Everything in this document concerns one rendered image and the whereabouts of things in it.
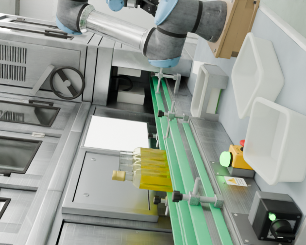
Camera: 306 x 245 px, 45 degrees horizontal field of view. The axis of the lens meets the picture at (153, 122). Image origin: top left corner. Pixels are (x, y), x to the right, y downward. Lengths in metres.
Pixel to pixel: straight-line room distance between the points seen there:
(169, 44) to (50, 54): 1.13
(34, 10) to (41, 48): 3.30
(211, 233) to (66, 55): 1.68
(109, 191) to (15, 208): 0.34
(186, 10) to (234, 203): 0.69
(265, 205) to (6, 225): 0.84
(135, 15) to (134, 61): 2.75
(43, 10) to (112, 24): 4.18
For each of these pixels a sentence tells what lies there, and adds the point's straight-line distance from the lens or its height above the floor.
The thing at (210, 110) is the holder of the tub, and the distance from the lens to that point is 1.55.
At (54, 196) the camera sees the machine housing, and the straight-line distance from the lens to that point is 1.40.
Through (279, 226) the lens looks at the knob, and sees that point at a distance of 0.85.
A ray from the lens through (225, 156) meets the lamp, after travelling 1.10.
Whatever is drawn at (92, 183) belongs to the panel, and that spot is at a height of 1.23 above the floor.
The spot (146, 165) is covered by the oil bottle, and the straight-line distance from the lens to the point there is 1.33.
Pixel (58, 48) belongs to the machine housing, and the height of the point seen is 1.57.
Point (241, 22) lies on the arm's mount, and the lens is 1.35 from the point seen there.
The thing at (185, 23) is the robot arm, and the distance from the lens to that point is 1.35.
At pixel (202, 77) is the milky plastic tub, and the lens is 1.67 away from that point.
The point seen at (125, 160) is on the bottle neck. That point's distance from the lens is 1.39.
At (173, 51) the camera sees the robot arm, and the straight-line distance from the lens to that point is 1.38.
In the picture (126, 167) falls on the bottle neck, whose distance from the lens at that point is 1.34.
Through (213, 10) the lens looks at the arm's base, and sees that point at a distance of 1.37.
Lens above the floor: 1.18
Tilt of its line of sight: 6 degrees down
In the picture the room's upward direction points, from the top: 83 degrees counter-clockwise
